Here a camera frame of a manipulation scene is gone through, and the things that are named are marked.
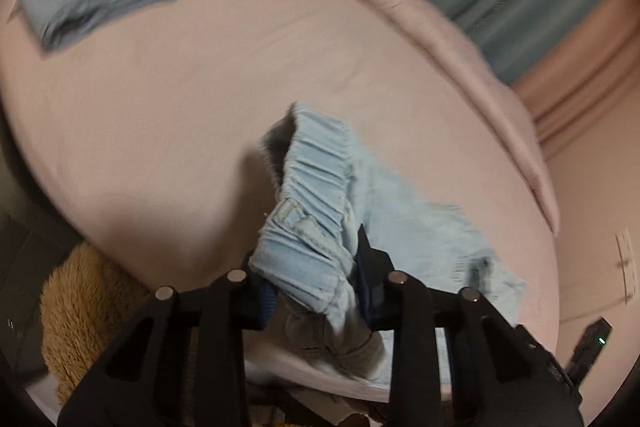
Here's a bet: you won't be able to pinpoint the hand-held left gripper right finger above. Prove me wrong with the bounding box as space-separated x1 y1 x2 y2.
352 224 586 427

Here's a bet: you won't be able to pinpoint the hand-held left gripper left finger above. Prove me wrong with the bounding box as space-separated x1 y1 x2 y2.
57 252 279 427

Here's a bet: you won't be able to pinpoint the light blue denim shorts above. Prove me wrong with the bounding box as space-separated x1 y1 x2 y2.
248 103 529 403

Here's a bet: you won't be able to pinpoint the tan fluffy rug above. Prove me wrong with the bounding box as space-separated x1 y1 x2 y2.
40 242 157 409

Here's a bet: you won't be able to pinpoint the bed with pink sheet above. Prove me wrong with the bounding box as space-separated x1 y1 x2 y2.
0 0 559 404

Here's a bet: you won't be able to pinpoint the pink duvet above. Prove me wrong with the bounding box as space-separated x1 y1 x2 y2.
285 0 561 236

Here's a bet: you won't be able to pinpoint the pink curtain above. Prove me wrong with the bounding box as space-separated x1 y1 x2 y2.
515 0 640 158

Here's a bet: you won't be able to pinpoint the white wall socket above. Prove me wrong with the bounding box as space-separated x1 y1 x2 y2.
614 229 639 306

